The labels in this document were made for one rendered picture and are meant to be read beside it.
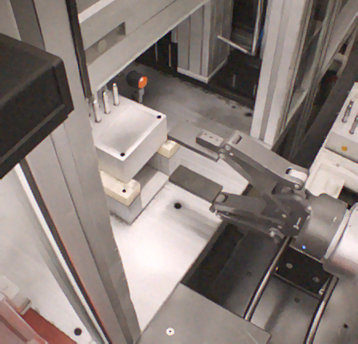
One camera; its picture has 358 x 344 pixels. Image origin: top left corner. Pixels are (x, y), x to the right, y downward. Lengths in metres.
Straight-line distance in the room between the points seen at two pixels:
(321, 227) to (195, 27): 0.41
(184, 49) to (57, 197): 0.58
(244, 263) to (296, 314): 0.14
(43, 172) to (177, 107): 0.57
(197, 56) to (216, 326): 0.46
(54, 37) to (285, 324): 0.70
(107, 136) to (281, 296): 0.46
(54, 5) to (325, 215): 0.38
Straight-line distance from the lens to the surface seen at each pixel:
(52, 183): 0.22
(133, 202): 0.58
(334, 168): 0.76
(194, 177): 0.58
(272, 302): 0.82
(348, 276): 0.50
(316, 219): 0.48
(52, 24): 0.18
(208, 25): 0.72
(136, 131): 0.56
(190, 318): 0.55
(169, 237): 0.60
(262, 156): 0.47
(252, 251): 0.86
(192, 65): 0.79
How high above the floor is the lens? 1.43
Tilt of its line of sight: 51 degrees down
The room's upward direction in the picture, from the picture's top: straight up
